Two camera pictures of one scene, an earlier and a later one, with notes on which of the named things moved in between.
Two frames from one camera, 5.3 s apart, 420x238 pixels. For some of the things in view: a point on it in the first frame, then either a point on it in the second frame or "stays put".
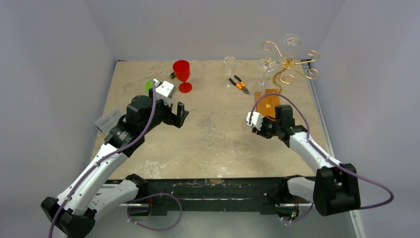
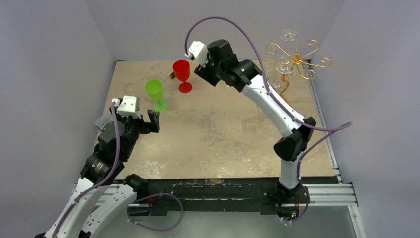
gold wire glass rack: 286,74 to 296,58
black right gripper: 261,128 to 203,74
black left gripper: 171,118 to 153,125
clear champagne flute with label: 266,64 to 284,65
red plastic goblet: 182,68 stays put
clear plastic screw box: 106,121 stays put
